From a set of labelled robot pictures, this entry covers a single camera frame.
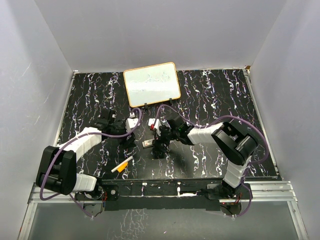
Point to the orange framed whiteboard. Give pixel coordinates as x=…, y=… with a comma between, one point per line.
x=152, y=84

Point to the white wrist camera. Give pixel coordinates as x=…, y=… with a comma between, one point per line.
x=154, y=125
x=131, y=122

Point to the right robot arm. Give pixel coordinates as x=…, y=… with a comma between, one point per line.
x=236, y=139

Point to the black front mounting rail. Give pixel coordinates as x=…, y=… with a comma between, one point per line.
x=170, y=194

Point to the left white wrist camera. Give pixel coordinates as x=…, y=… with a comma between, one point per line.
x=131, y=122

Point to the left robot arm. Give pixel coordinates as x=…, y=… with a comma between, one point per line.
x=57, y=171

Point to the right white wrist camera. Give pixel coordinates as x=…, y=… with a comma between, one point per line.
x=154, y=125

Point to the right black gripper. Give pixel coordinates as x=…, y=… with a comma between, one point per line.
x=157, y=141

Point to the white staple box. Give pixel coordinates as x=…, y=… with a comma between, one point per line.
x=148, y=143

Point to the white marker pen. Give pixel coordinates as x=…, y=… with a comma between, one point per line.
x=127, y=160

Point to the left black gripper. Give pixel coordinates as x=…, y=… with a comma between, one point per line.
x=125, y=143

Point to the orange marker cap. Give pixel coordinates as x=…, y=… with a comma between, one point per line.
x=122, y=167

